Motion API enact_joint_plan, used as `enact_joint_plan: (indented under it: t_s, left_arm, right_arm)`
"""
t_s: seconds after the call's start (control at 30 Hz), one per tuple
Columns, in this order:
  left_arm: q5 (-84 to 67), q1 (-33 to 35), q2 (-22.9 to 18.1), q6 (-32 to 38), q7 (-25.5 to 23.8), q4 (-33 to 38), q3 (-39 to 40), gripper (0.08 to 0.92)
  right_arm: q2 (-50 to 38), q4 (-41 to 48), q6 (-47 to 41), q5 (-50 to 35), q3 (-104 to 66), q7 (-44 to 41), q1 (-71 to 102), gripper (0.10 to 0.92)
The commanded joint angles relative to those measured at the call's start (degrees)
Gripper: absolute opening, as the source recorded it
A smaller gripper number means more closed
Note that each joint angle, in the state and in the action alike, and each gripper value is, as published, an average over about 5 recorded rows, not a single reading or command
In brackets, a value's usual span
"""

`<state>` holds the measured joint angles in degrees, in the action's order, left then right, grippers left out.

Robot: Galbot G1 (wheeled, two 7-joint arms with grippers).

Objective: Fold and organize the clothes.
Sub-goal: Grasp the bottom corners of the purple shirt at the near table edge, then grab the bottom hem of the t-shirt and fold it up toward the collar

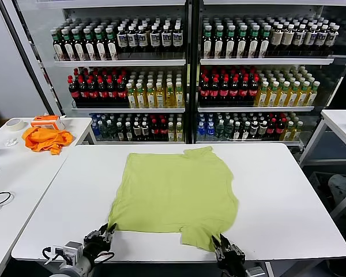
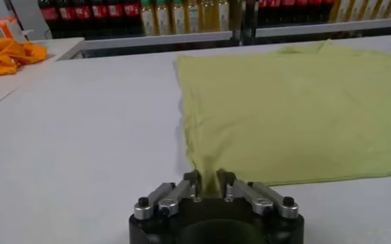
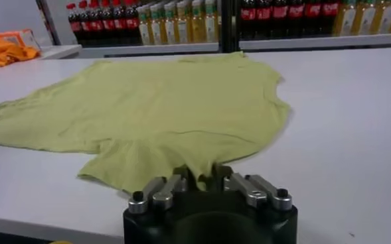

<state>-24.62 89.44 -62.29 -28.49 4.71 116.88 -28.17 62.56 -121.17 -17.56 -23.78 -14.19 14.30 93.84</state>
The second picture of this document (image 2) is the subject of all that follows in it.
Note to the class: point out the crumpled orange cloth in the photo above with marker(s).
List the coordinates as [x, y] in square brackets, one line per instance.
[6, 53]

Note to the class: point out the white side table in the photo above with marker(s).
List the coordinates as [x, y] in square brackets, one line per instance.
[49, 48]

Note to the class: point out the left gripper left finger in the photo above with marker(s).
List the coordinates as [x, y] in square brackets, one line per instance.
[172, 197]

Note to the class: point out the drinks shelf unit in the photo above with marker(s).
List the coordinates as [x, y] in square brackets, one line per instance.
[148, 39]
[314, 28]

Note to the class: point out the yellow juice bottle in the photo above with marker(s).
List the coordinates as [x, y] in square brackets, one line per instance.
[193, 16]
[349, 10]
[208, 15]
[377, 8]
[147, 18]
[337, 10]
[178, 16]
[363, 8]
[223, 15]
[162, 18]
[389, 7]

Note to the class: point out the yellow-green T-shirt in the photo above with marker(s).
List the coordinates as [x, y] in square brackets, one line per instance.
[281, 116]

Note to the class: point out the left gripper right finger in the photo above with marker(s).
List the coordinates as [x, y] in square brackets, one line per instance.
[255, 195]

